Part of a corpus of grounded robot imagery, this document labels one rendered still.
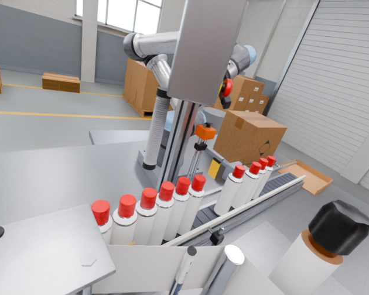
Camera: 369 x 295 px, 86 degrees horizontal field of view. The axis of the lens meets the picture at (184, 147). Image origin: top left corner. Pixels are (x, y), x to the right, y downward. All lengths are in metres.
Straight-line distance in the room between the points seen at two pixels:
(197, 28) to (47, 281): 0.39
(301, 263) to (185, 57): 0.50
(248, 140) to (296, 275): 0.70
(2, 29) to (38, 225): 5.51
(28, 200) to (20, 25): 5.07
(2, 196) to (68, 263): 0.60
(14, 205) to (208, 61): 0.70
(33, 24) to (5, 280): 5.52
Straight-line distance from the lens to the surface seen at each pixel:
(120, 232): 0.46
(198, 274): 0.49
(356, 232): 0.52
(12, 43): 5.75
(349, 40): 5.22
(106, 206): 0.41
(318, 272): 0.58
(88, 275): 0.27
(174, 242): 0.59
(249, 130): 1.11
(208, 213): 0.76
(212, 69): 0.40
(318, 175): 1.67
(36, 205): 0.80
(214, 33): 0.39
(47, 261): 0.28
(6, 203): 0.83
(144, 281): 0.48
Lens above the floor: 1.38
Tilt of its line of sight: 26 degrees down
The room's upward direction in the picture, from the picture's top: 16 degrees clockwise
